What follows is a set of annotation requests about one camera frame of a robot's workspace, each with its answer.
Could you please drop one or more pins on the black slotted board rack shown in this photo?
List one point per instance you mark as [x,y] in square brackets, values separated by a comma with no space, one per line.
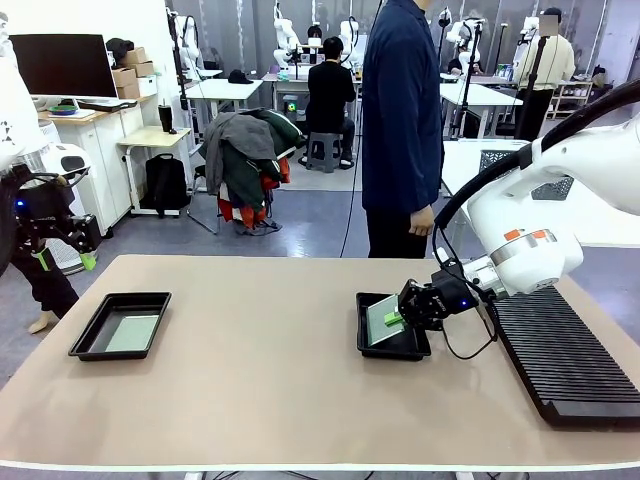
[565,360]

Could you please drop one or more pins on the grey jacket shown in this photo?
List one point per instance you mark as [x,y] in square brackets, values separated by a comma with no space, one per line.
[235,135]

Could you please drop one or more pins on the black computer monitor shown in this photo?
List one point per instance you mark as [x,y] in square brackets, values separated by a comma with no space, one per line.
[65,65]

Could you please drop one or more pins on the white box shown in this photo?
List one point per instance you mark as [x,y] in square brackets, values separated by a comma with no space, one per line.
[149,86]

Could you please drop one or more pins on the wooden shoe shelf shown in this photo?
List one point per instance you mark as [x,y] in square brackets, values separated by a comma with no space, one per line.
[575,95]

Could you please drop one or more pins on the black plastic ESD tray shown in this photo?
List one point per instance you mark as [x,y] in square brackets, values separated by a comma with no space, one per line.
[95,330]
[400,347]

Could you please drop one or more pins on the computer tower with light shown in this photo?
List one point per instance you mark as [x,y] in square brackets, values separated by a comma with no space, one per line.
[290,107]

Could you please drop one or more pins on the cardboard box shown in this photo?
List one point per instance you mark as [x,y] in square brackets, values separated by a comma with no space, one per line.
[128,91]
[123,77]
[135,56]
[146,69]

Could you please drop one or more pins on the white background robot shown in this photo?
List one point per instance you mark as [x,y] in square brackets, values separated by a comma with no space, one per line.
[189,45]
[457,32]
[284,35]

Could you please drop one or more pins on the grey plastic stool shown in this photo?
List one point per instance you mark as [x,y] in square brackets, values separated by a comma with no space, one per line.
[322,150]

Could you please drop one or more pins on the green circuit board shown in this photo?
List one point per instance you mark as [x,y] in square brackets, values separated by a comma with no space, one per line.
[377,322]
[132,334]

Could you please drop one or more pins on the dark green jacket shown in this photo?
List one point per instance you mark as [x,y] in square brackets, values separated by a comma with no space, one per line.
[245,175]

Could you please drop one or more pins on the black tumbler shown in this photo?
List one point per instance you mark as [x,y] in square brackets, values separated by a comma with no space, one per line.
[165,120]

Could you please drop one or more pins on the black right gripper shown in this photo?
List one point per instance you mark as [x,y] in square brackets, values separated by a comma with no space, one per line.
[445,300]

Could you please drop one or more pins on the white desk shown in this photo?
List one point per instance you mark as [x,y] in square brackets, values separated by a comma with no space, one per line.
[225,90]
[480,95]

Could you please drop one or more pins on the black backpack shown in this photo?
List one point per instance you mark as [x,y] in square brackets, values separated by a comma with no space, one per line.
[165,185]

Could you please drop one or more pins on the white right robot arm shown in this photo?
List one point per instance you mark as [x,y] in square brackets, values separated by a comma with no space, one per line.
[530,225]

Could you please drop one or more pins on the grey plastic mesh basket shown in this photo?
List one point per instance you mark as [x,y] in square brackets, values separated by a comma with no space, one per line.
[495,160]

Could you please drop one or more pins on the black cap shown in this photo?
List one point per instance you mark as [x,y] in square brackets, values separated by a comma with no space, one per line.
[241,77]

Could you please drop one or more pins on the white cabinet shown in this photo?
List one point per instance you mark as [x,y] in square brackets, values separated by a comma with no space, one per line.
[105,165]

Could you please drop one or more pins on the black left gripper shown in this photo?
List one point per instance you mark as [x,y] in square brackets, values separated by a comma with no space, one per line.
[40,200]

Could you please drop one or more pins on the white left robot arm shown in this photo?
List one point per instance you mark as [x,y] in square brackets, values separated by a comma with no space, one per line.
[12,110]

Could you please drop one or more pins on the metal frame chair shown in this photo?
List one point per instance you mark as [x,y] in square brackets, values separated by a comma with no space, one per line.
[198,172]

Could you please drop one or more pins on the person in blue coat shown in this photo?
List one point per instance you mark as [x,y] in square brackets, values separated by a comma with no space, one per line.
[395,125]

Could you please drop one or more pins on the person's right hand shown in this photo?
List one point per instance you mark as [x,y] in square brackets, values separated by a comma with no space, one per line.
[421,222]

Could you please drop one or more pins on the seated person in black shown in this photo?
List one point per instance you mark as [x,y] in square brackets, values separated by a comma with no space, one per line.
[327,90]

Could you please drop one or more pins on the person in cream shirt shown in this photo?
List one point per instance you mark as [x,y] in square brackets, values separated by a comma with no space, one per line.
[555,55]

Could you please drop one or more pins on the green plate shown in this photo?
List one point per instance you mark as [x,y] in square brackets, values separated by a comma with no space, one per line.
[62,109]

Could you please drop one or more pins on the black bag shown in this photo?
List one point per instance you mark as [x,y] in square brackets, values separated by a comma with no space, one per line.
[120,46]

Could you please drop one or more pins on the person with brown apron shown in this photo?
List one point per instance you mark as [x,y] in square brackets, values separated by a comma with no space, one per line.
[50,295]

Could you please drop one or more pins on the small white side table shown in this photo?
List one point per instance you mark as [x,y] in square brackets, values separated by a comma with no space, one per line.
[155,136]

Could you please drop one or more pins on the red orange garment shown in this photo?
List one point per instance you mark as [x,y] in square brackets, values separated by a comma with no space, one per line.
[284,172]

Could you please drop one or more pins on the person's right forearm blue sleeve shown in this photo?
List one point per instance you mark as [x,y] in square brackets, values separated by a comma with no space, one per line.
[427,180]

